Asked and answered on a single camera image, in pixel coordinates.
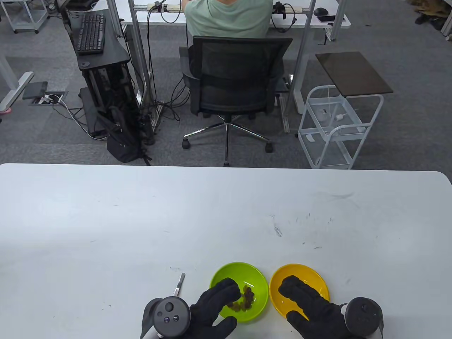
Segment person's right hand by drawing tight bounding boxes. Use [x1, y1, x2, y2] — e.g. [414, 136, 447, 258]
[278, 275, 349, 339]

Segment person's left hand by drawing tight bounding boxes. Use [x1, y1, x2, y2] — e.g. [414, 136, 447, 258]
[189, 278, 243, 339]

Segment metal tweezers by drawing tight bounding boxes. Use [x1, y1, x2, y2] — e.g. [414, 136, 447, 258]
[172, 273, 186, 297]

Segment yellow plastic bowl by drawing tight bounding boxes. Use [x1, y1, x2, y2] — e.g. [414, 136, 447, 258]
[269, 263, 330, 317]

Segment pile of dark raisins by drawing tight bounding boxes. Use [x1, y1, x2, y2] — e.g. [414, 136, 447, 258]
[226, 285, 256, 313]

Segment green plastic bowl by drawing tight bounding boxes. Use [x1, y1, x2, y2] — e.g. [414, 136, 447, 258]
[210, 262, 269, 323]

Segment black backpack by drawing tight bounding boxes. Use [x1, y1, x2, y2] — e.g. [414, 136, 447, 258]
[97, 106, 152, 166]

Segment white charger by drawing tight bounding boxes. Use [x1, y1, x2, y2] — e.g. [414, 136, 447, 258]
[319, 108, 348, 123]

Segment black mesh office chair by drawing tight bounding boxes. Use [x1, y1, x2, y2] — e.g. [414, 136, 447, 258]
[179, 35, 293, 167]

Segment black computer tower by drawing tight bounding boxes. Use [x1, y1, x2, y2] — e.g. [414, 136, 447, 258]
[82, 63, 139, 115]

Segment brown side table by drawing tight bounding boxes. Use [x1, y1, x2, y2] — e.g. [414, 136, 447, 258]
[315, 52, 394, 98]

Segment floor socket box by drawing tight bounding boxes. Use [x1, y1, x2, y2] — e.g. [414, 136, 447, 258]
[29, 91, 68, 106]

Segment black floor plate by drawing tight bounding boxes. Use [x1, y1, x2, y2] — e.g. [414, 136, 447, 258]
[23, 82, 48, 100]

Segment black standing desk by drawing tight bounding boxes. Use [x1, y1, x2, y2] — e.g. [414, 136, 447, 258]
[60, 0, 143, 138]

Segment white desk leg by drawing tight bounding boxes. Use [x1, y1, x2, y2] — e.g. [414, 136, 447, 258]
[0, 46, 35, 111]

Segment white desk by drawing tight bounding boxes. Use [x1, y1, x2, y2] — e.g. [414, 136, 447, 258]
[120, 0, 352, 114]

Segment black keyboard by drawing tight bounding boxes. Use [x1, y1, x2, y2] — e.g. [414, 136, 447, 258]
[77, 14, 106, 55]

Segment beige power strip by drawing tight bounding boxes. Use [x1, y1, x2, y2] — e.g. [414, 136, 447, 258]
[147, 3, 185, 13]

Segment black shoes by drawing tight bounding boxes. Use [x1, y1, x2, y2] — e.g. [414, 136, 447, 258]
[415, 12, 446, 31]

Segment white rolling cart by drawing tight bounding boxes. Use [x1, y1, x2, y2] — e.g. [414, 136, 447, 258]
[0, 0, 50, 34]

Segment white wire cart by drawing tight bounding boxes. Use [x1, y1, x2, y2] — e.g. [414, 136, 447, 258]
[298, 85, 385, 170]

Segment white floor cable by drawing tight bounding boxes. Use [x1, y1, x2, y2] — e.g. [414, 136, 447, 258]
[49, 95, 108, 141]

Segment black looped cable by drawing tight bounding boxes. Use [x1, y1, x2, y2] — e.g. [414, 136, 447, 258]
[270, 2, 297, 33]

